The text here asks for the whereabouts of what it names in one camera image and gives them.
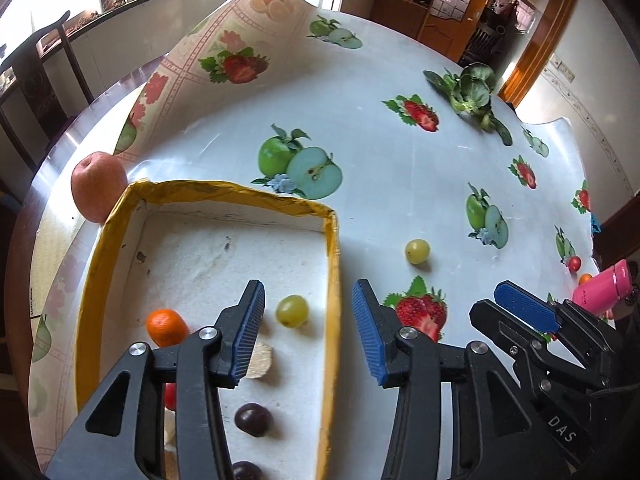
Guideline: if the red cherry tomato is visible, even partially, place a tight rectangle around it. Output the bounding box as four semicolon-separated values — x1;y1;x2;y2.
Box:
164;382;177;412
567;256;582;273

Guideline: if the small orange tangerine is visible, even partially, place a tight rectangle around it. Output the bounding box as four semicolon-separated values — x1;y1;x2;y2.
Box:
145;309;190;348

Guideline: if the dark plum small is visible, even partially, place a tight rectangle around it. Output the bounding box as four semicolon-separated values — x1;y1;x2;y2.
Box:
234;403;273;438

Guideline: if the beige banana chunk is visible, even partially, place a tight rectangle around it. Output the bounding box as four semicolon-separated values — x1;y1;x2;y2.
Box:
245;341;273;379
164;410;179;480

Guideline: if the green grape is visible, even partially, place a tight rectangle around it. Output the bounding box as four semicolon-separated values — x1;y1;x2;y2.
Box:
405;238;431;266
276;295;309;328

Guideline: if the pink thermos bottle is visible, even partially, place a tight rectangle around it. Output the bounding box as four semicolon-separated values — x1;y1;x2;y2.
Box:
572;259;632;316

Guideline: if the small orange fruit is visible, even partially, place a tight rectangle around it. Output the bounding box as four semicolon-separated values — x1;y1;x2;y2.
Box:
578;273;592;285

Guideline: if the yellow rimmed cardboard tray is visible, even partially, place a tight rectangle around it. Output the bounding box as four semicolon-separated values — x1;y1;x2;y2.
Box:
75;180;342;479

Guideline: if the fruit print tablecloth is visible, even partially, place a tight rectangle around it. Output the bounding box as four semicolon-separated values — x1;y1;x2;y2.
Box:
29;0;596;479

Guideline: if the red apple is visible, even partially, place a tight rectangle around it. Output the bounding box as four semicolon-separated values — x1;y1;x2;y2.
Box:
70;152;128;224

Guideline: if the green leafy vegetable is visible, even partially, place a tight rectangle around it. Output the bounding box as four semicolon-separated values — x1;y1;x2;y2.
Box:
423;62;513;146

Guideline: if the dark wooden chair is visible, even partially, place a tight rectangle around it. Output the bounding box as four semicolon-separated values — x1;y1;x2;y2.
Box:
1;10;94;154

